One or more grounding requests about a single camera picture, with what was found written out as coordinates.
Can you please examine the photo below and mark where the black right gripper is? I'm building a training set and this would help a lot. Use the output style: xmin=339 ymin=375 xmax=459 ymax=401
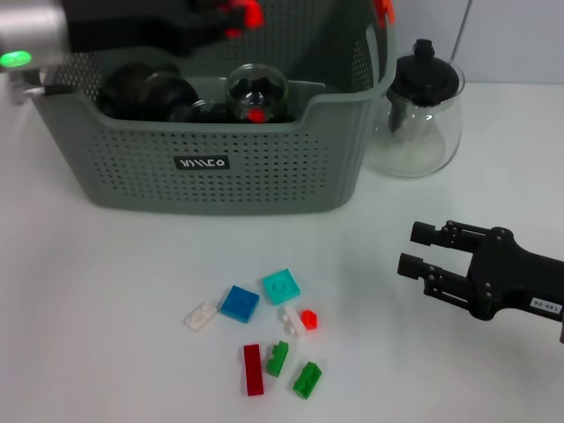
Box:
xmin=397 ymin=219 xmax=564 ymax=322

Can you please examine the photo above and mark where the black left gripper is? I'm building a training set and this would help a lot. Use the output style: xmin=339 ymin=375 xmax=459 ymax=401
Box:
xmin=63 ymin=0 xmax=248 ymax=57

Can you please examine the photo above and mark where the red sloped toy brick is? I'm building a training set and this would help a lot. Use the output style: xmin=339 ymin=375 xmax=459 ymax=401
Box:
xmin=225 ymin=0 xmax=264 ymax=39

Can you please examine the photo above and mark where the glass teacup black sleeve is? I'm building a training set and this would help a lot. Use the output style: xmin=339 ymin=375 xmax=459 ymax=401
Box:
xmin=223 ymin=63 xmax=292 ymax=124
xmin=169 ymin=99 xmax=230 ymax=123
xmin=145 ymin=63 xmax=202 ymax=120

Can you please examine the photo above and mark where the green toy brick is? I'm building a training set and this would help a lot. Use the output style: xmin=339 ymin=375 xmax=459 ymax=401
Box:
xmin=293 ymin=360 xmax=323 ymax=401
xmin=265 ymin=341 xmax=291 ymax=379

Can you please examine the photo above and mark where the blue square toy brick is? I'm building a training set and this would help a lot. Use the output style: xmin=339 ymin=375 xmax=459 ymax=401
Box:
xmin=219 ymin=285 xmax=260 ymax=324

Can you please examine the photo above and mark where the dark red long brick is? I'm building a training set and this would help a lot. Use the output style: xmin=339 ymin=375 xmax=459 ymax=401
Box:
xmin=241 ymin=344 xmax=266 ymax=397

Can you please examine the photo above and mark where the white toy plate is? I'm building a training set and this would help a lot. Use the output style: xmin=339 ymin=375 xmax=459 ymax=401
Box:
xmin=183 ymin=301 xmax=219 ymax=330

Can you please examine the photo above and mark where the dark clay teapot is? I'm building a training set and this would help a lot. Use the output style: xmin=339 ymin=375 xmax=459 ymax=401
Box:
xmin=96 ymin=62 xmax=153 ymax=120

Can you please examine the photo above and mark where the cyan square toy brick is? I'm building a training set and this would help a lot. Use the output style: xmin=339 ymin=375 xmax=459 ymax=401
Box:
xmin=262 ymin=267 xmax=302 ymax=306

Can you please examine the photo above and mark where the white toy brick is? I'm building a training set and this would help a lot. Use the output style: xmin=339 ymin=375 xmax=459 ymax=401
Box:
xmin=278 ymin=306 xmax=307 ymax=338

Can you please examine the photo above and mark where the grey perforated plastic basket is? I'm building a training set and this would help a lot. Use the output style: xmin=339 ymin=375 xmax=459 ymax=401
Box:
xmin=26 ymin=0 xmax=397 ymax=217

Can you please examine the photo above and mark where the glass teapot black lid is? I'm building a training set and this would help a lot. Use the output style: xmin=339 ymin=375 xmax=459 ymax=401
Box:
xmin=364 ymin=38 xmax=466 ymax=178

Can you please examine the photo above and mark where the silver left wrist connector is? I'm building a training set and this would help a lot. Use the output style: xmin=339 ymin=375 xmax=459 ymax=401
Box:
xmin=9 ymin=70 xmax=48 ymax=106

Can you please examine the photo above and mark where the orange basket handle clip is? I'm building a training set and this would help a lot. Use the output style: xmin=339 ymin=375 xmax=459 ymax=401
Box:
xmin=373 ymin=0 xmax=394 ymax=28

